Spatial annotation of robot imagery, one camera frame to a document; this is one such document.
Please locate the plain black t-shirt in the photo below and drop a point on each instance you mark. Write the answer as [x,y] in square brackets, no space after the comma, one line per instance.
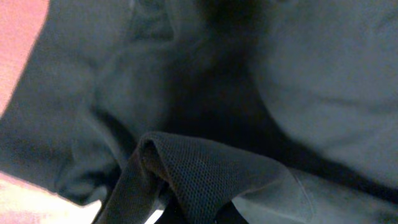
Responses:
[219,111]

